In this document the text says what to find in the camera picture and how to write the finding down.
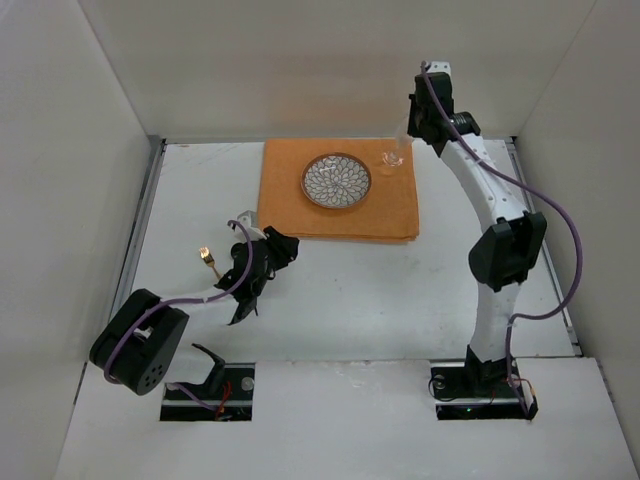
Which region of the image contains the gold fork green handle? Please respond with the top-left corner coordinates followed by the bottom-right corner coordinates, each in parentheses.
top-left (199, 246), bottom-right (222, 280)

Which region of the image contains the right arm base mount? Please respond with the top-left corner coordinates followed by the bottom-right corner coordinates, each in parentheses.
top-left (428, 361), bottom-right (539, 421)

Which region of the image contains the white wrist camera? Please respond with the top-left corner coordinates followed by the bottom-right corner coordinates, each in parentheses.
top-left (236, 210), bottom-right (266, 240)
top-left (427, 61), bottom-right (451, 76)

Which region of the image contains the clear wine glass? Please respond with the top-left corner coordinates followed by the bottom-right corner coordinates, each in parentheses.
top-left (381, 115), bottom-right (413, 176)

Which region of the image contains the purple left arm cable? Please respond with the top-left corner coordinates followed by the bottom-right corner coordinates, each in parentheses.
top-left (102, 218), bottom-right (259, 411)

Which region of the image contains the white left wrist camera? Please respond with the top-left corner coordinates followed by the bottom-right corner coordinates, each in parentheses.
top-left (236, 210), bottom-right (266, 240)

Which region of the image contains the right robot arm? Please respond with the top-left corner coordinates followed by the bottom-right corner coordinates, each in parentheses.
top-left (407, 71), bottom-right (547, 396)

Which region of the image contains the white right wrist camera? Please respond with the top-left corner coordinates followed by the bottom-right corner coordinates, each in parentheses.
top-left (427, 61), bottom-right (451, 76)

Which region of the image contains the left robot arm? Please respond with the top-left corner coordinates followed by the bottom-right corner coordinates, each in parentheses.
top-left (89, 220), bottom-right (300, 396)

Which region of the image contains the patterned ceramic plate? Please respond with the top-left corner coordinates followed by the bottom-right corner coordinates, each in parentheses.
top-left (301, 152), bottom-right (372, 210)

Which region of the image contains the orange cloth placemat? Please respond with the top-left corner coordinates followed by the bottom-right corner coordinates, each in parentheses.
top-left (257, 138), bottom-right (420, 243)

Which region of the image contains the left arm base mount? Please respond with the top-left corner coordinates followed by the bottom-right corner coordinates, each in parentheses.
top-left (159, 363), bottom-right (256, 423)

